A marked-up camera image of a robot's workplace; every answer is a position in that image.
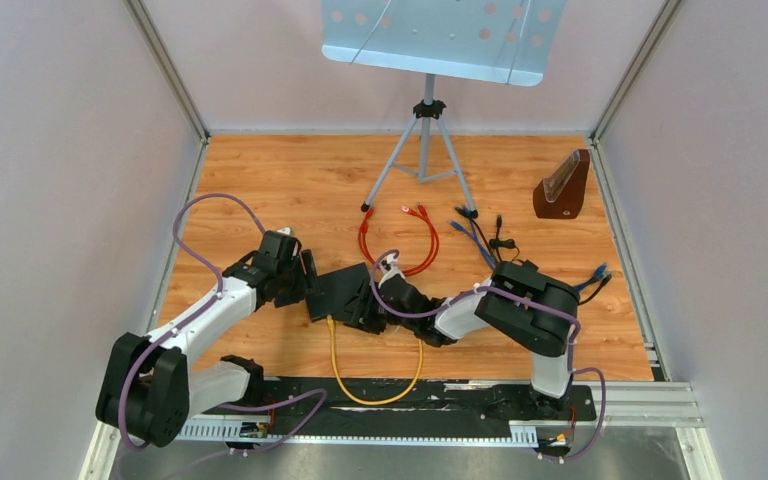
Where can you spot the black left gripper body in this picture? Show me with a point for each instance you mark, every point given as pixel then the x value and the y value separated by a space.
pixel 292 274

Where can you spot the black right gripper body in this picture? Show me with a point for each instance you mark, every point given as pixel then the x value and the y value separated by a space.
pixel 407 322

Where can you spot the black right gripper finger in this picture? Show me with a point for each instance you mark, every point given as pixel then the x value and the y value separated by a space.
pixel 357 311
pixel 373 320

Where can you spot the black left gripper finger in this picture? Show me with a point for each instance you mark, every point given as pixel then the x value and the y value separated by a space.
pixel 309 274
pixel 292 296

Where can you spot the black spare switch box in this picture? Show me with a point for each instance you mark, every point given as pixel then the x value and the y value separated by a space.
pixel 336 287

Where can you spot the black power adapter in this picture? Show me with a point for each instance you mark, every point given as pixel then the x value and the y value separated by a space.
pixel 496 246

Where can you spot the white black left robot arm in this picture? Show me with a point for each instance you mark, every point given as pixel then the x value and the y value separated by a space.
pixel 150 388

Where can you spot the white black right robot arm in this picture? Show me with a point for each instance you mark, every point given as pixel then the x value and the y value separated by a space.
pixel 534 310

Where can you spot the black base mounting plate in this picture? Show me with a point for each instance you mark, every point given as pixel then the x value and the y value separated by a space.
pixel 434 409

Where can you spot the brown wooden metronome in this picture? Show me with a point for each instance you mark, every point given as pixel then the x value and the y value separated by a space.
pixel 560 196

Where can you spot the light blue music stand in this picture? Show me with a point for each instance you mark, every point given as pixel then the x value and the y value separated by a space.
pixel 498 41

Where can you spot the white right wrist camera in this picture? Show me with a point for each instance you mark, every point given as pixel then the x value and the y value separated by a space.
pixel 390 269

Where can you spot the aluminium frame rail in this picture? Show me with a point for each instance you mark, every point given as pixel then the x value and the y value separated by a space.
pixel 645 430

